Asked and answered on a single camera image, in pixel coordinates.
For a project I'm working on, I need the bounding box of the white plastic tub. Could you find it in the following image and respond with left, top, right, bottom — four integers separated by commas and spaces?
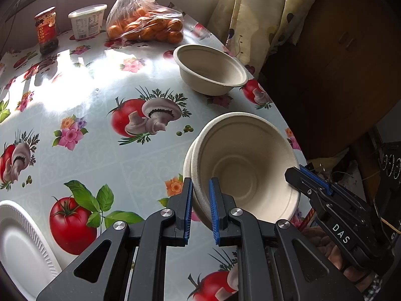
68, 4, 107, 41

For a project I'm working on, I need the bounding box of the floral fruit print tablecloth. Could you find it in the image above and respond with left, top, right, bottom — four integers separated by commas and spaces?
1, 17, 305, 300

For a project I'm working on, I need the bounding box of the right hand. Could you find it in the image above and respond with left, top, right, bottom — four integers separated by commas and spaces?
302, 226, 383, 298

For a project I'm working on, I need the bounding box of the floral cream curtain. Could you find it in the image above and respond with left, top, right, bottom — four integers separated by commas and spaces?
207, 0, 315, 77

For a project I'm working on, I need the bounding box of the beige paper bowl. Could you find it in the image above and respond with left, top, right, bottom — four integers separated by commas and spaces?
173, 44, 248, 96
183, 139, 212, 230
191, 112, 300, 223

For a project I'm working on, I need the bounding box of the red label sauce jar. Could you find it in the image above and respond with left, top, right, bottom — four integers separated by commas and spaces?
34, 6, 58, 55

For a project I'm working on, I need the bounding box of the white foam plate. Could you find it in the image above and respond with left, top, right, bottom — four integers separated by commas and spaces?
0, 200, 62, 300

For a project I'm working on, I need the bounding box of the plastic bag of oranges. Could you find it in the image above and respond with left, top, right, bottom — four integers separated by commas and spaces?
106, 0, 183, 44

